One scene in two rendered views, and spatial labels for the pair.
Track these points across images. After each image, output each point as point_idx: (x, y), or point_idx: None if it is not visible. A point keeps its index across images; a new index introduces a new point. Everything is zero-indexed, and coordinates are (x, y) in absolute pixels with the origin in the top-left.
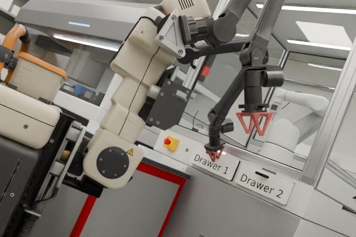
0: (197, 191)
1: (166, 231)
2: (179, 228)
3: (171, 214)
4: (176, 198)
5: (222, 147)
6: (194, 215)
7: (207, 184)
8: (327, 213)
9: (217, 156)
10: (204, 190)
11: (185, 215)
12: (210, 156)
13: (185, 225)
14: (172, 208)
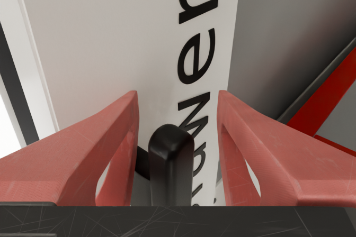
0: (271, 47)
1: (338, 39)
2: (341, 5)
3: (314, 68)
4: (328, 97)
5: (30, 219)
6: None
7: (247, 20)
8: None
9: (133, 120)
10: (267, 16)
11: (323, 16)
12: (247, 176)
13: None
14: (336, 74)
